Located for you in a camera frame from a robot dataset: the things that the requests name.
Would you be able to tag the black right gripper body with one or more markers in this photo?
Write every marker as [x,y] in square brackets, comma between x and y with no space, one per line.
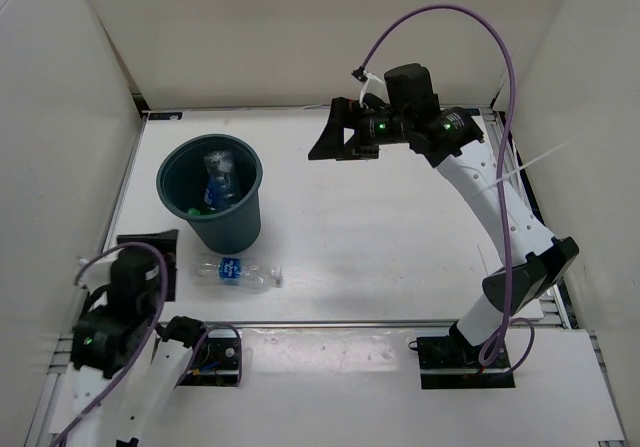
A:
[377,129]

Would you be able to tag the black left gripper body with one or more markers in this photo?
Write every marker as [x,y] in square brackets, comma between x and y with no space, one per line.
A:
[153,305]

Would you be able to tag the blue label water bottle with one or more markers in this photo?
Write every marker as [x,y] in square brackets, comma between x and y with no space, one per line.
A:
[221,193]

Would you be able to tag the clear bottle blue label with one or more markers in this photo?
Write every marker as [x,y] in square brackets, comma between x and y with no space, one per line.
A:
[235,273]

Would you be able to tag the clear bottle without label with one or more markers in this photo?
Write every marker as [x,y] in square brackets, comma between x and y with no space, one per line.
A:
[220,163]

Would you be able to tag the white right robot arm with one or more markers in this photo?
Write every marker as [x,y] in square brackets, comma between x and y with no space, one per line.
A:
[533,257]

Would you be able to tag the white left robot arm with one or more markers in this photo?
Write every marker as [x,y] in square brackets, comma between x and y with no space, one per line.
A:
[124,363]

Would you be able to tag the dark teal plastic bin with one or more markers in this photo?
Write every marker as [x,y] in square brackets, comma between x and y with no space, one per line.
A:
[181,182]

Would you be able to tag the white zip tie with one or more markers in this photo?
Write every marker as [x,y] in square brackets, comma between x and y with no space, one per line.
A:
[522,167]

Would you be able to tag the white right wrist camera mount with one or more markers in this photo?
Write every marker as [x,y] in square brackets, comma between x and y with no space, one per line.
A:
[370,84]

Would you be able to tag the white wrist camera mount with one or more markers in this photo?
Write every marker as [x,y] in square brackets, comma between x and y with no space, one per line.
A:
[370,84]
[92,276]

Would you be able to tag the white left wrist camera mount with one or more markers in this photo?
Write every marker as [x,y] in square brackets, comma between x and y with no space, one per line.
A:
[92,276]

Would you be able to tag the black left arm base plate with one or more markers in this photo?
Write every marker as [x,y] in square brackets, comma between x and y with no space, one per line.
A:
[218,361]

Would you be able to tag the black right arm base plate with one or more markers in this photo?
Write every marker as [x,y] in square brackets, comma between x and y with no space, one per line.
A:
[445,367]

